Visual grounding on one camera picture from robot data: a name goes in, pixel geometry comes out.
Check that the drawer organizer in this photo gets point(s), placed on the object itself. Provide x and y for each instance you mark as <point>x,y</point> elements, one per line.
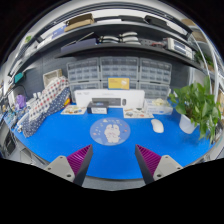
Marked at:
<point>114,66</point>
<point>155,78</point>
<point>84,74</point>

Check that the illustrated card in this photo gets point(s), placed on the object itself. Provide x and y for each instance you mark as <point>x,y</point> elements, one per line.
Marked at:
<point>136,113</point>
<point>73,110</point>

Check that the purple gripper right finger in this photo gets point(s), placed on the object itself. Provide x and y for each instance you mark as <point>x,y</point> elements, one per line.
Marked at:
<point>153,166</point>

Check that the white plastic crate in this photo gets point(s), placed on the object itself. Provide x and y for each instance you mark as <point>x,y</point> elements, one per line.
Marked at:
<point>48,77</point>

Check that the blue desk mat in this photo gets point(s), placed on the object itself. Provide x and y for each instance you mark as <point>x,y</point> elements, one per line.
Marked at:
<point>64,134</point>

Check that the white blue box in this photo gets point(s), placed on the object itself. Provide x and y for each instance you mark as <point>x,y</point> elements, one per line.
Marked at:
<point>157,106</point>

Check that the right drawer organizer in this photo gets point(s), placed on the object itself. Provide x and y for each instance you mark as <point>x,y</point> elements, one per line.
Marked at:
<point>155,78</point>

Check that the middle drawer organizer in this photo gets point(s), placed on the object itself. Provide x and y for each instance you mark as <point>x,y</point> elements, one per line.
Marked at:
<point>114,66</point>

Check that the dark metal shelf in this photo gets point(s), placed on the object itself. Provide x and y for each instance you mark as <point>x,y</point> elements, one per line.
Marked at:
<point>143,31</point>

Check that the cardboard box on shelf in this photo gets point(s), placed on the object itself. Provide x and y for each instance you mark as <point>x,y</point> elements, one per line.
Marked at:
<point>79,21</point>

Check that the white keyboard box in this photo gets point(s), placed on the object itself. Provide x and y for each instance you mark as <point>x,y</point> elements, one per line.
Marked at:
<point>115,98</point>

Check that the left illustrated card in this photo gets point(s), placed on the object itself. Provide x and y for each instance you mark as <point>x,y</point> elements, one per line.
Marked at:
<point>73,110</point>

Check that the purple toy figure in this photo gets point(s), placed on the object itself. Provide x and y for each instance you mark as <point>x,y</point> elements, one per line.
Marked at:
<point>20,101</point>

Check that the grey device on shelf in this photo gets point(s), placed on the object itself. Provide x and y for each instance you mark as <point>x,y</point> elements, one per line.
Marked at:
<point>178,47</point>

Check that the small black box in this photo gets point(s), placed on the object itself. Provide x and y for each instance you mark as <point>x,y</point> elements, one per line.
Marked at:
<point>97,108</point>

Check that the right illustrated card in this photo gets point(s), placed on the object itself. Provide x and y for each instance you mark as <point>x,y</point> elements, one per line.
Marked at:
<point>136,113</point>

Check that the yellow card box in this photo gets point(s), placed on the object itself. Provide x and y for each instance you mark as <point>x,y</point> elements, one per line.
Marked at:
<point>118,83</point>

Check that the white computer mouse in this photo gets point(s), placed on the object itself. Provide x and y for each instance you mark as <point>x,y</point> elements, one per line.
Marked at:
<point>157,126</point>

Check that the left drawer organizer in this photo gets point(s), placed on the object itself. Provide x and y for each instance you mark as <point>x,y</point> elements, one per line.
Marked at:
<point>84,74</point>

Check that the round cartoon mouse pad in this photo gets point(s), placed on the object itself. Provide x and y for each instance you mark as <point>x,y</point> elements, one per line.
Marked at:
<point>110,131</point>

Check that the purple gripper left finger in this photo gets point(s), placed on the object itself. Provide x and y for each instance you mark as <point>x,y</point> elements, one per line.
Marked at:
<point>73,167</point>

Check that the green potted plant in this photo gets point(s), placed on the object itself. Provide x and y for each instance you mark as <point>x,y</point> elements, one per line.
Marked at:
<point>197,103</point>

